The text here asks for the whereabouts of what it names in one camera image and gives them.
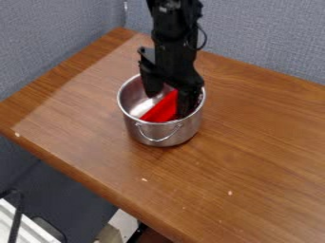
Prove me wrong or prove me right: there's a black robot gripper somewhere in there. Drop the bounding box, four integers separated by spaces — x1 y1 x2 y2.
138 28 205 119

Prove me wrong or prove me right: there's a red rectangular block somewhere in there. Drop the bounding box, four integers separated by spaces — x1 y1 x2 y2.
141 90 178 122

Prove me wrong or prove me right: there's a stainless steel pot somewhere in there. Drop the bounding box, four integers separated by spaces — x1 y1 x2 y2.
117 75 206 147

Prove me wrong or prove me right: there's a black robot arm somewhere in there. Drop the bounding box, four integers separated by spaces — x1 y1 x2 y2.
138 0 208 119

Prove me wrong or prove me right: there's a black metal chair frame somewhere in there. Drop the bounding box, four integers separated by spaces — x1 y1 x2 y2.
0 189 24 243

